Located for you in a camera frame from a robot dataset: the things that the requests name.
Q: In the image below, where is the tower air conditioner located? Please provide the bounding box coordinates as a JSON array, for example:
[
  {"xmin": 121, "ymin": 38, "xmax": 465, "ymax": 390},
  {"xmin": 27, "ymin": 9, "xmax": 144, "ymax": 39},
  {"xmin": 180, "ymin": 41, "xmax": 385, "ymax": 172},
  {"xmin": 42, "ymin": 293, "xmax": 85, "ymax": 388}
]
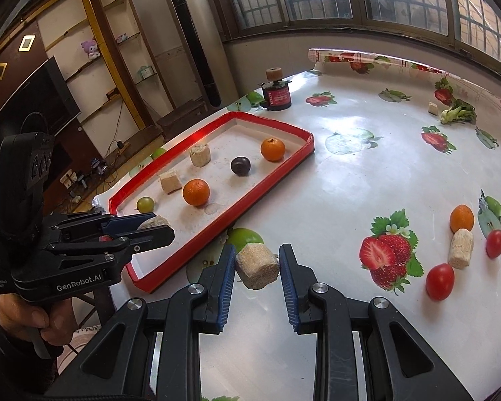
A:
[{"xmin": 161, "ymin": 0, "xmax": 228, "ymax": 109}]

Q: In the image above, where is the beige corn cob piece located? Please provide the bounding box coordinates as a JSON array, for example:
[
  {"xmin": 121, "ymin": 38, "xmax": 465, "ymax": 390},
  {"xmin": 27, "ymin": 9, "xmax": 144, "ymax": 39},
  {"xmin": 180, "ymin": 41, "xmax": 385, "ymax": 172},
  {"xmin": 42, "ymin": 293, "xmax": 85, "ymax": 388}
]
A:
[
  {"xmin": 138, "ymin": 216, "xmax": 170, "ymax": 231},
  {"xmin": 448, "ymin": 229, "xmax": 474, "ymax": 269},
  {"xmin": 235, "ymin": 244, "xmax": 281, "ymax": 290},
  {"xmin": 189, "ymin": 143, "xmax": 211, "ymax": 168}
]

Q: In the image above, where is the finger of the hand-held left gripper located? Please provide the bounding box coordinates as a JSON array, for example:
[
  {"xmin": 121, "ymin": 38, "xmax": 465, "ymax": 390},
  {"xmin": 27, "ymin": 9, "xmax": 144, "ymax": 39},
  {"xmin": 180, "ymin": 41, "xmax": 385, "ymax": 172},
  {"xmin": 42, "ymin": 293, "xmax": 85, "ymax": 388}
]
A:
[
  {"xmin": 100, "ymin": 225, "xmax": 176, "ymax": 260},
  {"xmin": 54, "ymin": 213, "xmax": 151, "ymax": 237}
]

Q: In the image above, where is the person's left hand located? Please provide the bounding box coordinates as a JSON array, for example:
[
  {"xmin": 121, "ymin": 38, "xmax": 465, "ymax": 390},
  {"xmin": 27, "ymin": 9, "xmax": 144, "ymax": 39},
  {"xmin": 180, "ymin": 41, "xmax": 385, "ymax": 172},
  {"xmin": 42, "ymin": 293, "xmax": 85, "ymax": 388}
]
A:
[{"xmin": 0, "ymin": 292, "xmax": 73, "ymax": 354}]

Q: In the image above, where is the orange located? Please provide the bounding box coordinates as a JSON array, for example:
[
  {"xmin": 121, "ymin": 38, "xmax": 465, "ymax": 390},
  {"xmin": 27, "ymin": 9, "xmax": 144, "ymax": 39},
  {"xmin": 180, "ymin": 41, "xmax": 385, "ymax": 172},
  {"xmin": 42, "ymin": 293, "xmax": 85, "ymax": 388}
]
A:
[
  {"xmin": 450, "ymin": 205, "xmax": 475, "ymax": 233},
  {"xmin": 182, "ymin": 179, "xmax": 210, "ymax": 207},
  {"xmin": 261, "ymin": 137, "xmax": 286, "ymax": 162}
]

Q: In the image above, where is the black television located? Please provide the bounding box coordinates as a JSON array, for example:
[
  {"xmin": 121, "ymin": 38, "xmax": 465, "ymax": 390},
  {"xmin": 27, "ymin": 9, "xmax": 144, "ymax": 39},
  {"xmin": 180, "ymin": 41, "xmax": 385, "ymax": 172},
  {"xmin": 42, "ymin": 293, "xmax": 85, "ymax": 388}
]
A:
[{"xmin": 0, "ymin": 56, "xmax": 82, "ymax": 163}]

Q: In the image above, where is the green leafy vegetable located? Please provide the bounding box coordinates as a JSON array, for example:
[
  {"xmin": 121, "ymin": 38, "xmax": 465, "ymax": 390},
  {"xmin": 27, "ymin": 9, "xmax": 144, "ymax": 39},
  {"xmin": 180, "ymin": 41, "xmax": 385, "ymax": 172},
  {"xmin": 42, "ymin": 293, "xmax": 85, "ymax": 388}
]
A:
[{"xmin": 440, "ymin": 99, "xmax": 477, "ymax": 125}]

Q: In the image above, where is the fruit print tablecloth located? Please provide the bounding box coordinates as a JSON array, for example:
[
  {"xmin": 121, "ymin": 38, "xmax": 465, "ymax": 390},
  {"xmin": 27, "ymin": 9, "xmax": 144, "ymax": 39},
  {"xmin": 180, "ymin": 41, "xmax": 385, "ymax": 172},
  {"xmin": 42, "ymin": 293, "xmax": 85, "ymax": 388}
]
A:
[{"xmin": 92, "ymin": 48, "xmax": 501, "ymax": 401}]

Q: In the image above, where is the dark jar with cork lid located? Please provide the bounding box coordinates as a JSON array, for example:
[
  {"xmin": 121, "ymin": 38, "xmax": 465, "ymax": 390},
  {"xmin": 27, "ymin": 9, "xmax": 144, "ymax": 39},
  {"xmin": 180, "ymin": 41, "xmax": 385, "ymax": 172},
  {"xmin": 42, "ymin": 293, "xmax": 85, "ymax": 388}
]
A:
[{"xmin": 262, "ymin": 68, "xmax": 293, "ymax": 111}]

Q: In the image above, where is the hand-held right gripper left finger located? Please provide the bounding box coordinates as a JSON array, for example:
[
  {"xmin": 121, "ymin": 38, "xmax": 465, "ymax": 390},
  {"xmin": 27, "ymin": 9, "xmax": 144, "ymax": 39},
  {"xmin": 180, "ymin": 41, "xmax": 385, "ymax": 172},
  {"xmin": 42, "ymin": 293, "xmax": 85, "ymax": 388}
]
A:
[{"xmin": 52, "ymin": 243, "xmax": 237, "ymax": 401}]

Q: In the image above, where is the red rimmed white tray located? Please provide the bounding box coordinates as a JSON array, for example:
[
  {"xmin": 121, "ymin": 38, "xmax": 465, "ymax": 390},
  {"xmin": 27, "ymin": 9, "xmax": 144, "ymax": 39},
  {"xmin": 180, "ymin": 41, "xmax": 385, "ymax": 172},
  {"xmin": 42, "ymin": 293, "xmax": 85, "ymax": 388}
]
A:
[{"xmin": 109, "ymin": 111, "xmax": 315, "ymax": 293}]

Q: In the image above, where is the wooden low cabinet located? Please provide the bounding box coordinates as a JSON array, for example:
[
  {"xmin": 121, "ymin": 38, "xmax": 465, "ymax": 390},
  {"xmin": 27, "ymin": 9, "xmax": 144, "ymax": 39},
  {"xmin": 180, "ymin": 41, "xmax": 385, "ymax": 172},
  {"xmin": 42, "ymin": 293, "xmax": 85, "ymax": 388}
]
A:
[{"xmin": 156, "ymin": 100, "xmax": 209, "ymax": 143}]

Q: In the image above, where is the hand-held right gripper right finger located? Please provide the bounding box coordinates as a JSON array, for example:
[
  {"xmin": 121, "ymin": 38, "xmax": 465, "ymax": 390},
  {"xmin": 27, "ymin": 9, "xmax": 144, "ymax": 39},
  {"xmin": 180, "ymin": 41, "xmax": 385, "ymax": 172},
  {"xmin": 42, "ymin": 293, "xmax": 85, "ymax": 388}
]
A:
[{"xmin": 278, "ymin": 242, "xmax": 474, "ymax": 401}]

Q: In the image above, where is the wooden wall shelf unit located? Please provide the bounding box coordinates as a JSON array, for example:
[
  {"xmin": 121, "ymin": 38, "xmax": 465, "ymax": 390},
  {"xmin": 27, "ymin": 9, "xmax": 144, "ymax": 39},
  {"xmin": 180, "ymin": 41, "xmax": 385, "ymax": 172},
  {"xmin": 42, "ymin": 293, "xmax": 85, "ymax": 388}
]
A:
[{"xmin": 37, "ymin": 0, "xmax": 159, "ymax": 134}]

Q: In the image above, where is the red cherry tomato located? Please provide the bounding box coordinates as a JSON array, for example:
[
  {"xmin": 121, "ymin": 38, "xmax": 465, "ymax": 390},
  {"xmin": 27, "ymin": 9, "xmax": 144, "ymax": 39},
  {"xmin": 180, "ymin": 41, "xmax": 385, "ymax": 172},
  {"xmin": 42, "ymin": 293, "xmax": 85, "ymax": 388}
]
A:
[
  {"xmin": 485, "ymin": 230, "xmax": 501, "ymax": 259},
  {"xmin": 426, "ymin": 263, "xmax": 455, "ymax": 301}
]

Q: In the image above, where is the person's left forearm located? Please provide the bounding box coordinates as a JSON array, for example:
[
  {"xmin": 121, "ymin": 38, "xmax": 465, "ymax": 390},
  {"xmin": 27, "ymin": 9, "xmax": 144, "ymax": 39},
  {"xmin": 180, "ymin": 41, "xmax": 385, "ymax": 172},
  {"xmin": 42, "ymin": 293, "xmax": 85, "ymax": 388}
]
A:
[{"xmin": 0, "ymin": 321, "xmax": 55, "ymax": 401}]

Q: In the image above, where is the dark plum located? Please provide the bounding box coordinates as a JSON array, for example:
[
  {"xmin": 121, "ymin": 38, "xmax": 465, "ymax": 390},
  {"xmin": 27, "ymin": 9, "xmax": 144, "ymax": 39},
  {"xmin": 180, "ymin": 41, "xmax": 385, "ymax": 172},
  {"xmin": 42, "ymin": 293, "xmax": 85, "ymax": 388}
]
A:
[{"xmin": 230, "ymin": 156, "xmax": 251, "ymax": 177}]

